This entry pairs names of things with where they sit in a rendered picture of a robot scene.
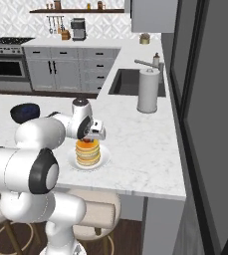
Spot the soap dispenser bottle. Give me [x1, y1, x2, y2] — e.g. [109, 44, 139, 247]
[152, 52, 161, 68]

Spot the white paper towel roll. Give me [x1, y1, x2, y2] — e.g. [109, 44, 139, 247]
[136, 67, 161, 115]

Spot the dark sink basin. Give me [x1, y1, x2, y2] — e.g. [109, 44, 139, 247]
[108, 68, 167, 99]

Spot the dark blue bowl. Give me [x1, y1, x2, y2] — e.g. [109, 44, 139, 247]
[9, 103, 42, 125]

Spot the grey coffee machine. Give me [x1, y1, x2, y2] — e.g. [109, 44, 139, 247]
[70, 17, 88, 42]

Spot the dark wooden wall shelf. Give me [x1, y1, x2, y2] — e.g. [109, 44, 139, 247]
[29, 8, 125, 15]

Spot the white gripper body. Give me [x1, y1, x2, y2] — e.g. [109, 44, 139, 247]
[84, 120, 108, 141]

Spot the grey wall cupboard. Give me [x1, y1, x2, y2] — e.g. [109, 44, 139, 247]
[130, 0, 178, 34]

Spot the grey base cupboard run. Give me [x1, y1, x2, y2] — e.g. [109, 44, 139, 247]
[22, 46, 121, 95]

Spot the grey fridge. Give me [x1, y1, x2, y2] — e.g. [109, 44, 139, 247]
[160, 0, 228, 255]

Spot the silver tap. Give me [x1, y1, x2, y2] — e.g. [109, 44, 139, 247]
[133, 58, 165, 81]

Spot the wooden knife block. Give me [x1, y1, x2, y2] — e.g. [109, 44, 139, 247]
[60, 29, 72, 41]

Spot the white plate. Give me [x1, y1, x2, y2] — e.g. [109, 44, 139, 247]
[67, 143, 112, 172]

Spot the steel oven with hob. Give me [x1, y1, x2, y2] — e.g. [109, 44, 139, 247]
[0, 36, 36, 93]

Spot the rail with hanging tools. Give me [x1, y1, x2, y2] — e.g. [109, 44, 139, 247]
[46, 15, 66, 35]

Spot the stack of pancakes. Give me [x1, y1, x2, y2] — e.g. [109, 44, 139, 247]
[74, 138, 102, 167]

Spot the brown jug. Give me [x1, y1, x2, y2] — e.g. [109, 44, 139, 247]
[96, 0, 107, 11]

